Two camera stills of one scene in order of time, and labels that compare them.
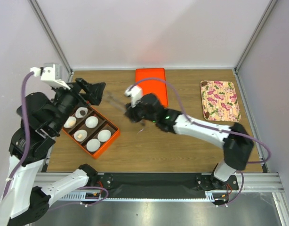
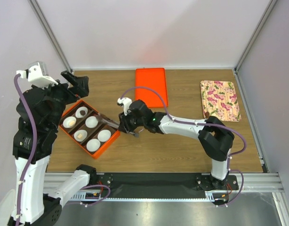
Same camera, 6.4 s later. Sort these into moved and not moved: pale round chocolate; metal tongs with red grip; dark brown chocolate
Moved: metal tongs with red grip
Not moved: pale round chocolate; dark brown chocolate
